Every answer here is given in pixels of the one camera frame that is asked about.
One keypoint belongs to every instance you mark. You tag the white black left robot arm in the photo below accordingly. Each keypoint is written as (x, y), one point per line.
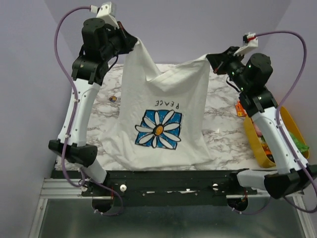
(104, 38)

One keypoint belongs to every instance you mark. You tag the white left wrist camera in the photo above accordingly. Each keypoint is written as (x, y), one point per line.
(106, 12)

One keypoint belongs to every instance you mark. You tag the yellow plastic bin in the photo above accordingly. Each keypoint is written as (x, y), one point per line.
(275, 131)

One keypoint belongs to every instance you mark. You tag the aluminium frame rail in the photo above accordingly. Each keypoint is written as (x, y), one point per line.
(51, 189)

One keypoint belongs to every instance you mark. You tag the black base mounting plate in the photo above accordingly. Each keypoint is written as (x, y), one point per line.
(173, 188)

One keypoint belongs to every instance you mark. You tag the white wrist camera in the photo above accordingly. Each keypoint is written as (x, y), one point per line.
(106, 12)
(250, 42)

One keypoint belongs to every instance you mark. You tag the green lettuce toy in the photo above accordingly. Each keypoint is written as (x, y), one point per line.
(302, 147)

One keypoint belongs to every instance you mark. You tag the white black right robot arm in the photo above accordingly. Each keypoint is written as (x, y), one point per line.
(293, 171)

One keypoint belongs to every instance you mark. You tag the white t-shirt with flower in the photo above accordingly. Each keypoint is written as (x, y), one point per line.
(160, 115)

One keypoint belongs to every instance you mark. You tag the orange cardboard box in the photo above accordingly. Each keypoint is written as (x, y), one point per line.
(240, 111)

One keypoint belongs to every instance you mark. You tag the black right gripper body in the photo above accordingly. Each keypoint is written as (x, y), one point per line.
(220, 62)

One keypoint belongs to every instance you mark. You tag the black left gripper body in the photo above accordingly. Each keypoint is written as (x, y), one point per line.
(116, 41)

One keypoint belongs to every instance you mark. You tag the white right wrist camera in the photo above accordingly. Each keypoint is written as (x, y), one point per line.
(250, 42)

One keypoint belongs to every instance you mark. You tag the round blue orange brooch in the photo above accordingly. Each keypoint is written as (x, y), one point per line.
(113, 98)

